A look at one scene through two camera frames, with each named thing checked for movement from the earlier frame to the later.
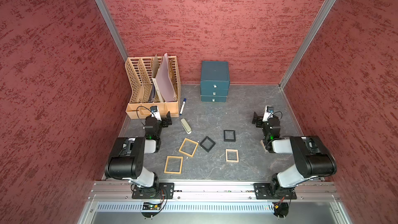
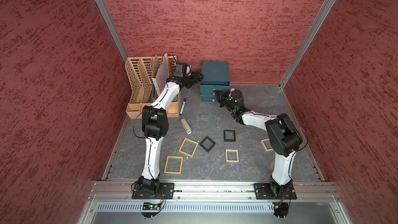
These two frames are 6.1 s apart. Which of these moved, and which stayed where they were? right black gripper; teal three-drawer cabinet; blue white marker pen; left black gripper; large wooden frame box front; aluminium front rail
Moved: right black gripper; left black gripper
Stayed: teal three-drawer cabinet; aluminium front rail; blue white marker pen; large wooden frame box front
